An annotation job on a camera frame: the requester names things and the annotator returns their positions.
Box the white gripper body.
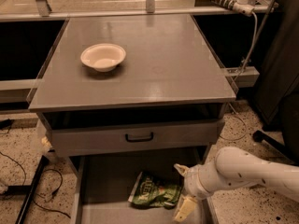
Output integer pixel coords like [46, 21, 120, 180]
[184, 163, 216, 200]

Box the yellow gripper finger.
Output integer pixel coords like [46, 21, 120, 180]
[174, 195, 197, 222]
[174, 163, 189, 175]

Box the green jalapeno chip bag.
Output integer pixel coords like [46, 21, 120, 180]
[128, 172, 182, 209]

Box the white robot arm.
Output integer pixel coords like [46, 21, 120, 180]
[174, 147, 299, 222]

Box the open grey middle drawer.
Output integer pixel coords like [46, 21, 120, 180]
[71, 147, 219, 224]

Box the grey drawer cabinet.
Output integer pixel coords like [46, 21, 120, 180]
[27, 13, 237, 224]

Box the grey top drawer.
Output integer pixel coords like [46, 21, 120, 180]
[48, 119, 224, 157]

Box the black metal floor bar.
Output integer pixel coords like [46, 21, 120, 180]
[15, 156, 49, 224]

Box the white power strip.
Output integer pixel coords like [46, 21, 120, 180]
[209, 0, 254, 17]

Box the black drawer handle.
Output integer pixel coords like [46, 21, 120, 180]
[125, 133, 154, 143]

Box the black floor cable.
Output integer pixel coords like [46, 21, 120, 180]
[0, 151, 72, 219]

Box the grey metal frame rail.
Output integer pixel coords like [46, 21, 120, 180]
[0, 4, 272, 22]

